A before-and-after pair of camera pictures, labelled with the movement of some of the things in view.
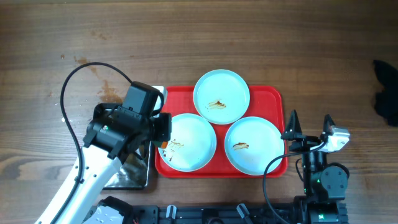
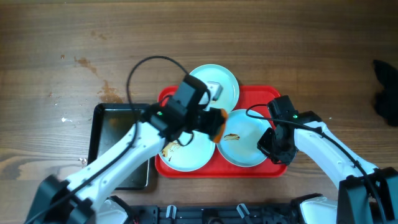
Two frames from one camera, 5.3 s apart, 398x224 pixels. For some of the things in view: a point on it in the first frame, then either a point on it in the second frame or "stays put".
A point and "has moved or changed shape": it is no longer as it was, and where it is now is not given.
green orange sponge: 164,144 has moved or changed shape
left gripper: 165,126 → 210,121
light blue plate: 193,145 stays put
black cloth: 386,102 stays put
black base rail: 311,213 stays put
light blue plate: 251,143 has moved or changed shape
